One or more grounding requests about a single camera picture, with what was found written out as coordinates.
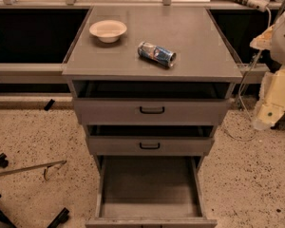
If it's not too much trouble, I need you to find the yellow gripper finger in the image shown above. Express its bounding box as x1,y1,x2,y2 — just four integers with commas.
252,66,285,130

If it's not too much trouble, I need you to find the blue silver redbull can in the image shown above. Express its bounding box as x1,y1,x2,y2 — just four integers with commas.
138,42,177,67

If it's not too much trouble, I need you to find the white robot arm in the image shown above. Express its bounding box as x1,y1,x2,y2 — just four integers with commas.
250,11,285,130

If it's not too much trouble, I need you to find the grey drawer cabinet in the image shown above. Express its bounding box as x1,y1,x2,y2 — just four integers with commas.
62,5,244,228

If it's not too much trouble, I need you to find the bottom grey drawer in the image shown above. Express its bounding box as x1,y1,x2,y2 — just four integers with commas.
85,156,217,228

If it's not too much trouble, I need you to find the grey drawer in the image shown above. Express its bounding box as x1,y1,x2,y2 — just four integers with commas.
85,156,217,228
86,125,214,156
72,80,230,125

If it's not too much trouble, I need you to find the middle grey drawer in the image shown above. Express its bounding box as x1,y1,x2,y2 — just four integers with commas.
86,125,214,156

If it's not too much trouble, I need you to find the top grey drawer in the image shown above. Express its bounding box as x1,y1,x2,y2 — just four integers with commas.
72,80,230,125

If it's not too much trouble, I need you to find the metal rod on floor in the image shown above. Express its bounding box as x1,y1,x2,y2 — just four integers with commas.
0,161,67,178

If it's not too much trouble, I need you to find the black chair base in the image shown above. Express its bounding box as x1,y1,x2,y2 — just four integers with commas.
0,152,70,228

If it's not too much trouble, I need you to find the white cable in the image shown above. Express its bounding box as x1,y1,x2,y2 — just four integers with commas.
222,7,274,143

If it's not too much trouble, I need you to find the grey aluminium rail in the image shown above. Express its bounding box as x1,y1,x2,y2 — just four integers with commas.
0,63,66,84

